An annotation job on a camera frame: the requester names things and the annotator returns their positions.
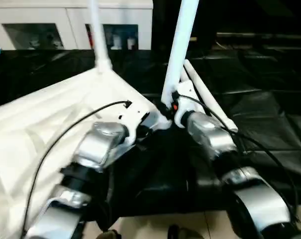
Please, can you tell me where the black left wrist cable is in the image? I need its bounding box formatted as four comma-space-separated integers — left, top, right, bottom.
21, 100, 133, 236

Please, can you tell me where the red bottle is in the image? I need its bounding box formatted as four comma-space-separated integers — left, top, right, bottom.
87, 26, 94, 47

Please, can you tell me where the white sideboard cabinet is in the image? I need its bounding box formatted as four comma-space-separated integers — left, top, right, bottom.
0, 0, 154, 51

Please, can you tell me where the white plastic table top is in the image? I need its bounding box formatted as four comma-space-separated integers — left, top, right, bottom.
0, 66, 174, 239

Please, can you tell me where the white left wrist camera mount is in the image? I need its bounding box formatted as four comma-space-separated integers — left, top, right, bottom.
117, 100, 151, 145

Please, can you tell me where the black mat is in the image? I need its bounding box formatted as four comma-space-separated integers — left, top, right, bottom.
0, 48, 301, 220

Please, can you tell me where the black robot foot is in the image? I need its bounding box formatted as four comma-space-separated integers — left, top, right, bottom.
100, 229, 121, 239
168, 225, 187, 239

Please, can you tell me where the dark metal bar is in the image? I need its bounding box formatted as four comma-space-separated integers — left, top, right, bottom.
215, 31, 301, 40

